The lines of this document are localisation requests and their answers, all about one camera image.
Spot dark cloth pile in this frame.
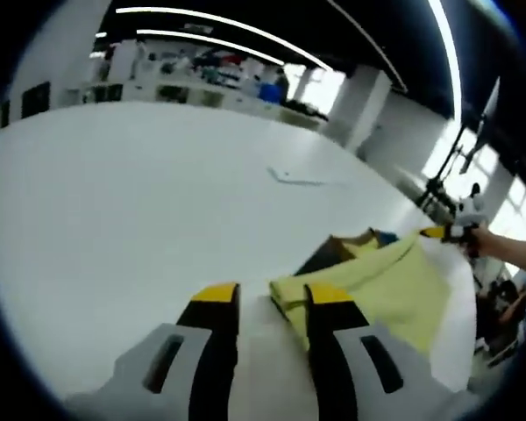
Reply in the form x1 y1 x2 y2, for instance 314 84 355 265
284 100 325 119

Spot white square pillar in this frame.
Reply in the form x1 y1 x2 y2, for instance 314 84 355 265
332 65 391 150
8 0 115 128

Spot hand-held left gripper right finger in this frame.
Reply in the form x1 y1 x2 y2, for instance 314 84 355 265
304 282 474 421

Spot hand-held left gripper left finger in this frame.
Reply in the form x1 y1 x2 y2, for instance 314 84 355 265
65 282 241 421

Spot yellow blue black garment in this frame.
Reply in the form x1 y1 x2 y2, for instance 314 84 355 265
269 226 451 356

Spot white counter cabinets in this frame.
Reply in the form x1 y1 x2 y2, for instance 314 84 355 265
65 74 290 111

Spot long curved ceiling light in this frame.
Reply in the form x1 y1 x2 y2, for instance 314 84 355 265
115 5 335 71

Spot straight ceiling light strip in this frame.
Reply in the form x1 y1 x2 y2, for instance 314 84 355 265
424 0 464 120

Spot black metal stand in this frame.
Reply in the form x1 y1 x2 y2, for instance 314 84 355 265
414 76 503 220

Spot shorter curved ceiling light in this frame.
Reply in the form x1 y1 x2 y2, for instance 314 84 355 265
135 29 287 67

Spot black cabinet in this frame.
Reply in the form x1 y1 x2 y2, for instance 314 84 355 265
21 81 52 119

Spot blue storage bin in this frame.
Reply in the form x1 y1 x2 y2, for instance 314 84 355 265
259 82 282 102

